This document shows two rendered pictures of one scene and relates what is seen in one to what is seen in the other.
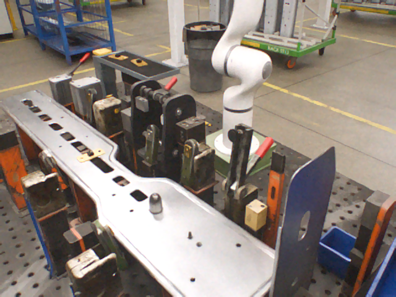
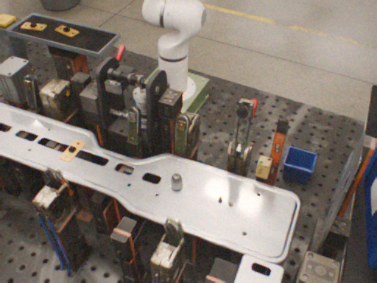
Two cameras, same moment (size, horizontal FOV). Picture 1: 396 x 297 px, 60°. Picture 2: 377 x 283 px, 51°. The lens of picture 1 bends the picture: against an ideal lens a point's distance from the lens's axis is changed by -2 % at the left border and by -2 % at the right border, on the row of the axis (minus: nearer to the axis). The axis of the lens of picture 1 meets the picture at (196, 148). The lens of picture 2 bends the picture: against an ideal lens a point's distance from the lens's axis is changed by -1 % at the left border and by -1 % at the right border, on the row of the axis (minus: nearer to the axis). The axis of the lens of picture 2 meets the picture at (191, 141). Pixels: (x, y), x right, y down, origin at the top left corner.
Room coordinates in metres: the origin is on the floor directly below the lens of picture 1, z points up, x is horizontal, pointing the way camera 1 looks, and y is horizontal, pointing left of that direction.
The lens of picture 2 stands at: (0.03, 0.37, 1.86)
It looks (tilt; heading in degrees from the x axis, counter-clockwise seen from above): 45 degrees down; 333
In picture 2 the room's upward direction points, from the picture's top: straight up
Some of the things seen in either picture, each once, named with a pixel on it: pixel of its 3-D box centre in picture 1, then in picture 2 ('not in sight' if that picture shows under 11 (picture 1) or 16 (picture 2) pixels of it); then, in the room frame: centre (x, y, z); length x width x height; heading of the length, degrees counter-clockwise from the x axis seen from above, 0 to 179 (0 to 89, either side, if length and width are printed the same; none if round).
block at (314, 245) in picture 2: not in sight; (306, 267); (0.35, -0.14, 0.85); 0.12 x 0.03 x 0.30; 131
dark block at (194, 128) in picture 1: (192, 182); (172, 145); (0.88, 0.01, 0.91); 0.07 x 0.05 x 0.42; 131
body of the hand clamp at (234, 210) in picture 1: (238, 239); (235, 185); (0.67, -0.11, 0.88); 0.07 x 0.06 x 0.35; 131
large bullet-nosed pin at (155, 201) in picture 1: (155, 203); (177, 182); (0.65, 0.10, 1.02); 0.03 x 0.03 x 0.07
